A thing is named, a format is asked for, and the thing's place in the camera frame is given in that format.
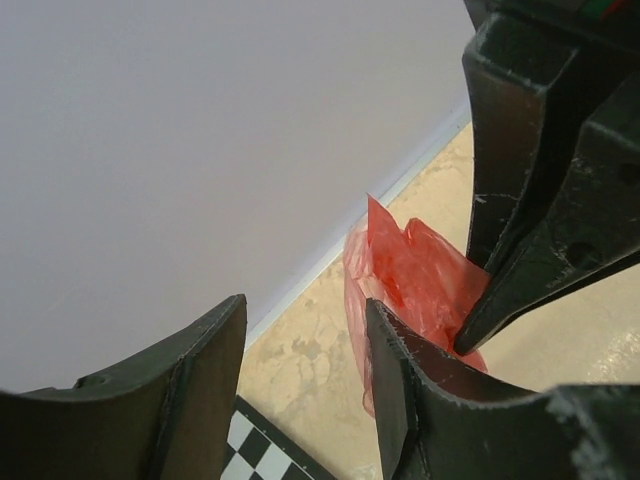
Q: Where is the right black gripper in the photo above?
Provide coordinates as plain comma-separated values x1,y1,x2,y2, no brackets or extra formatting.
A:
463,1,639,270

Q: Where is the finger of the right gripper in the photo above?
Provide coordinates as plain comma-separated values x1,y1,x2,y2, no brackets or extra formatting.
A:
454,74,639,354

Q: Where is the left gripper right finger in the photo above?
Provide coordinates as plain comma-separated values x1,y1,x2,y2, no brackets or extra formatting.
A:
366,299,639,479

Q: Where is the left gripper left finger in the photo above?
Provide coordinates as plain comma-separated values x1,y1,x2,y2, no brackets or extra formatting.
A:
1,294,247,479

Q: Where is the black white chessboard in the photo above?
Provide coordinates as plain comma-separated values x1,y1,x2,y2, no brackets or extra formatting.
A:
220,395,335,480

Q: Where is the red plastic trash bag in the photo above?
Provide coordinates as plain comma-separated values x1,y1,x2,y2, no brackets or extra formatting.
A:
342,197,489,415

